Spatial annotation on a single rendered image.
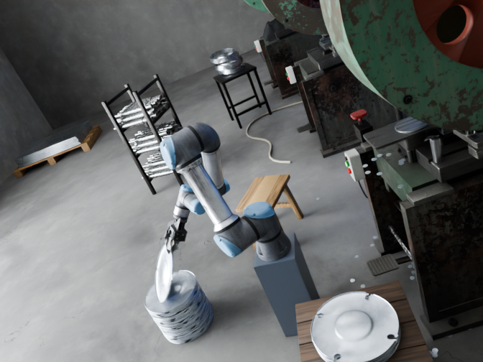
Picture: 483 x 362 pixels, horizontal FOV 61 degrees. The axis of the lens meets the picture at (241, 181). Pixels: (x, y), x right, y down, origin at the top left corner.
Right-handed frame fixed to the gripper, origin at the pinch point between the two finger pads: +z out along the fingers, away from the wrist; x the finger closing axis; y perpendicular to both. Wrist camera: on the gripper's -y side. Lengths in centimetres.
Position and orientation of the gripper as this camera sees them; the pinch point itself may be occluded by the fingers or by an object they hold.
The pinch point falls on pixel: (169, 251)
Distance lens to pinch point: 212.1
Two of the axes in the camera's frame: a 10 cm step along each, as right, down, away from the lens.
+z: -2.8, 9.4, 1.8
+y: 4.2, 2.9, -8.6
